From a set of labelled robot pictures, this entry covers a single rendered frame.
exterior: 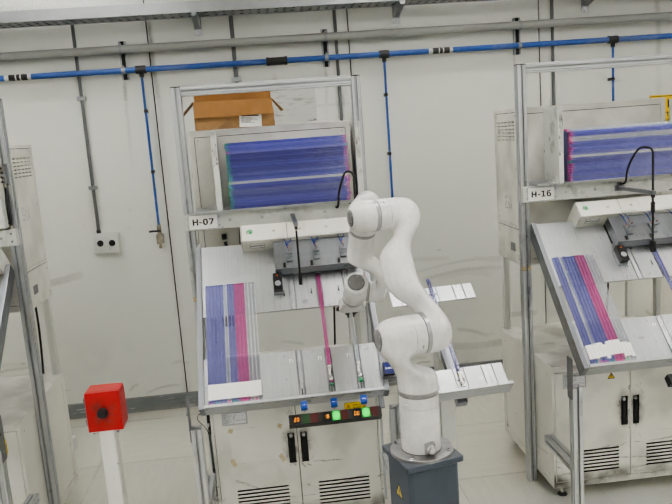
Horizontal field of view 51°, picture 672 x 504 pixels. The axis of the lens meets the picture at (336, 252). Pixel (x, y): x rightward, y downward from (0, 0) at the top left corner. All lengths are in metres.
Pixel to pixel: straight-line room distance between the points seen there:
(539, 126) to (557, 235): 0.51
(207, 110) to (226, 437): 1.42
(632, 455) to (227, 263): 1.96
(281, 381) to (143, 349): 2.12
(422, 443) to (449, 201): 2.66
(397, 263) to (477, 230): 2.60
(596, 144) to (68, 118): 2.98
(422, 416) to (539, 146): 1.62
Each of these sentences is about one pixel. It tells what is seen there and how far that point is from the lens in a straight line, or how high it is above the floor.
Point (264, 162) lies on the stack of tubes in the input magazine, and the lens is 2.94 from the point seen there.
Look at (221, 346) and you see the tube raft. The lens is 2.76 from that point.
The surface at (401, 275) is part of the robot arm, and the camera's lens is 2.11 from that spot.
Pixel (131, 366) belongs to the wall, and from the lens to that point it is 4.75.
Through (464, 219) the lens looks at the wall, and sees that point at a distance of 4.66.
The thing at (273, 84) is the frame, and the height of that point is 1.88.
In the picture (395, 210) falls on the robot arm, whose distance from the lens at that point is 2.19.
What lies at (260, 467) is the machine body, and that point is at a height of 0.32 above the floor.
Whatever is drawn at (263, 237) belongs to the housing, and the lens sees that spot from 2.92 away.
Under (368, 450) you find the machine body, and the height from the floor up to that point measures 0.34.
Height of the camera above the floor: 1.66
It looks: 9 degrees down
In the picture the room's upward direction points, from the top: 4 degrees counter-clockwise
